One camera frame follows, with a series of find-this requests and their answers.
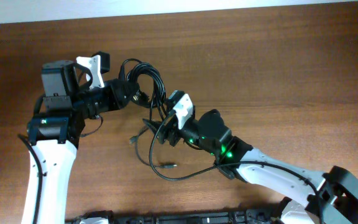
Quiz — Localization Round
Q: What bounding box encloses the thick black cable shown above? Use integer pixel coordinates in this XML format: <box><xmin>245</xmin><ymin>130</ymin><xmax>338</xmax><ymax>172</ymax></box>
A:
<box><xmin>117</xmin><ymin>58</ymin><xmax>168</xmax><ymax>125</ymax></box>

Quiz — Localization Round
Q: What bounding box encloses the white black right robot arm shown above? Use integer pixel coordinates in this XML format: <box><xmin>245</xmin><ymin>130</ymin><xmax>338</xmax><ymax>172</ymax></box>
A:
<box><xmin>143</xmin><ymin>110</ymin><xmax>358</xmax><ymax>223</ymax></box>

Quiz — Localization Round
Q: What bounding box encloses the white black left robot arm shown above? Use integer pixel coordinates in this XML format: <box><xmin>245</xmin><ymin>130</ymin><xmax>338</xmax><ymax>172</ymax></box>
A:
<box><xmin>19</xmin><ymin>60</ymin><xmax>139</xmax><ymax>223</ymax></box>

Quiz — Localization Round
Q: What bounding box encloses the right camera black cable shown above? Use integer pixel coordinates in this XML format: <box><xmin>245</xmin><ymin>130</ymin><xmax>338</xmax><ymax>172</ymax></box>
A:
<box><xmin>148</xmin><ymin>109</ymin><xmax>325</xmax><ymax>224</ymax></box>

